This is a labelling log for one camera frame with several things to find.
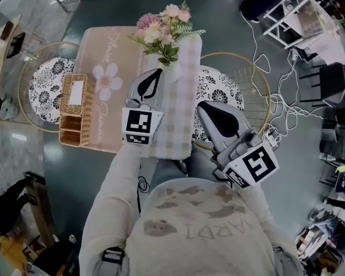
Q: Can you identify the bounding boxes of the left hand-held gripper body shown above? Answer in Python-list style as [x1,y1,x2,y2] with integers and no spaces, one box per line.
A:
[121,97,166,147]

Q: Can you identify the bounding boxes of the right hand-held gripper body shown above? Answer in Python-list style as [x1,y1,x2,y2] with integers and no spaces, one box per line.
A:
[211,128,279,189]

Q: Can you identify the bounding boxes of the pink white artificial flowers bunch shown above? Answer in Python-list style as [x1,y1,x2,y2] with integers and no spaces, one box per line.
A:
[128,0,207,67]

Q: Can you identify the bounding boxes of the person's left forearm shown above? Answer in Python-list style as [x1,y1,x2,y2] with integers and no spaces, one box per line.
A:
[97,142,143,221]

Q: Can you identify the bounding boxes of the person's right forearm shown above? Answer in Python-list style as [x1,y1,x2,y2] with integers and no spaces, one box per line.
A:
[231,182,274,227]

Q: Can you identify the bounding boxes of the person's right leg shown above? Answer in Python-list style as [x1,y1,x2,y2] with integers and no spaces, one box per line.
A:
[185,145,221,182]

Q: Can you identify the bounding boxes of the person's leg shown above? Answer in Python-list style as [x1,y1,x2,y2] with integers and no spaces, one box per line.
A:
[185,145,221,182]
[145,158,189,189]

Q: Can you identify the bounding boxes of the pink checked cloth covered table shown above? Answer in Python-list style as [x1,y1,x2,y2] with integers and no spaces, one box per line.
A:
[74,26,204,160]

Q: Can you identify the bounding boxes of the white power strip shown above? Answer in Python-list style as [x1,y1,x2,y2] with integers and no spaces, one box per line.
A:
[261,128,282,148]

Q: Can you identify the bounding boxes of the black white floral cushion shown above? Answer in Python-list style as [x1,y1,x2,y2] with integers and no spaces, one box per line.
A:
[28,57,75,125]
[191,67,245,142]

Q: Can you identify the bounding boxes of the person's left leg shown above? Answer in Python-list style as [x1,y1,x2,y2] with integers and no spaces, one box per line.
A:
[145,158,189,189]

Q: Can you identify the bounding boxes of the white tissue pack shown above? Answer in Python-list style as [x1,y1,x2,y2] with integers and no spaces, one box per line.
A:
[68,81,86,106]

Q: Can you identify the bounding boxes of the wicker basket organizer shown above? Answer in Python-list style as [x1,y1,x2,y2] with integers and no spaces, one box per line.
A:
[59,73,96,148]

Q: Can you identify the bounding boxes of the black metal shelf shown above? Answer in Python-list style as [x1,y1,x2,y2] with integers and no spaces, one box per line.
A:
[319,108,345,189]

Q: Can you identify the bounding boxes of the person's torso in beige sweatshirt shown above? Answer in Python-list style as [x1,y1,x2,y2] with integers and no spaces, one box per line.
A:
[79,178,304,276]

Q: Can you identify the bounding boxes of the dark grey chair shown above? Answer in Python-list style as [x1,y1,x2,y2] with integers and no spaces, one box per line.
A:
[298,62,345,109]

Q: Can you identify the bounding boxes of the pale checked cloth side table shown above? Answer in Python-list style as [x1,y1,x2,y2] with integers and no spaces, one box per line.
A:
[296,0,345,66]

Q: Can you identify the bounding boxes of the wooden floor board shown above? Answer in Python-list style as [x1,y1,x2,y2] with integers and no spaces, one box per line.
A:
[24,171,57,248]

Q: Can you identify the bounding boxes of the pale green watering can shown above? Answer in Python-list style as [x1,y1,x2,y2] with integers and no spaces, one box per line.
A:
[0,95,18,120]

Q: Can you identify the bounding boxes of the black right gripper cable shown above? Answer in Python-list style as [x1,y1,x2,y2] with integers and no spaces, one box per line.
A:
[212,168,233,188]

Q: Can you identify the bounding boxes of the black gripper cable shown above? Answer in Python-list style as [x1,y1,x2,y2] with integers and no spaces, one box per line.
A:
[136,175,150,216]
[212,168,233,188]

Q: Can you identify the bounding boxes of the tangled white floor cables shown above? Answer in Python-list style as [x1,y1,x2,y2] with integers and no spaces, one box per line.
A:
[241,13,323,155]

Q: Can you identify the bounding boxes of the gold wire round chair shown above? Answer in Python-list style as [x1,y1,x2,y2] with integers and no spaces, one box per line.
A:
[191,52,271,152]
[18,41,81,133]

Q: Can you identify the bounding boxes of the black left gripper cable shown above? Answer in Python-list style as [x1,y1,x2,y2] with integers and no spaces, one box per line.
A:
[136,175,150,216]

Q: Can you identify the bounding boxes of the grey shoulder strap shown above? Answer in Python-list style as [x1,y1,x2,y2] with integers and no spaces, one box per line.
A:
[271,244,302,276]

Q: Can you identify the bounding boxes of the white frame shelf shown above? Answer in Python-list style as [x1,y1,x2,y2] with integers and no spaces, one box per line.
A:
[261,0,310,50]

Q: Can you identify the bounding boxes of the black strap buckle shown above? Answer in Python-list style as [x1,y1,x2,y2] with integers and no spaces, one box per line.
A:
[102,246,125,266]

